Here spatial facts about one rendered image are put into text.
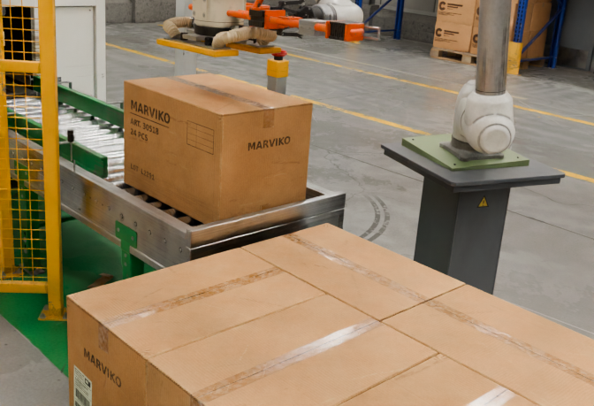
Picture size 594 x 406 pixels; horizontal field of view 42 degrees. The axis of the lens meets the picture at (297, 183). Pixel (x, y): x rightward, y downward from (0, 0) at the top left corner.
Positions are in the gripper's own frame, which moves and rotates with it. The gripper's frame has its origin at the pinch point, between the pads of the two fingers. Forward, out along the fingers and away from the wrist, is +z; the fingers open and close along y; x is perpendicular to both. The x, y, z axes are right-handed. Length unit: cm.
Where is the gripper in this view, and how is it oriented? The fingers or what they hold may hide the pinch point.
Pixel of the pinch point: (270, 19)
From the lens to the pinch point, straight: 251.7
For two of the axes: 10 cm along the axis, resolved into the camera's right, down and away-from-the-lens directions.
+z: -7.3, 1.6, -6.7
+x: -6.8, -2.7, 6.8
